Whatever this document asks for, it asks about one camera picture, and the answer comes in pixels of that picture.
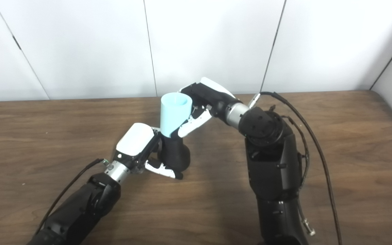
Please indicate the black and white right hand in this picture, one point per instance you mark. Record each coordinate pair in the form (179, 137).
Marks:
(213, 98)

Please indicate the black and white left hand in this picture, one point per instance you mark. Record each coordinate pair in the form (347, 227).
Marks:
(134, 137)

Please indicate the light blue cylinder cup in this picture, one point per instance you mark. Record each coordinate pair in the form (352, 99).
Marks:
(174, 115)

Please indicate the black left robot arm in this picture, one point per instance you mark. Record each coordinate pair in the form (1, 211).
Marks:
(80, 207)

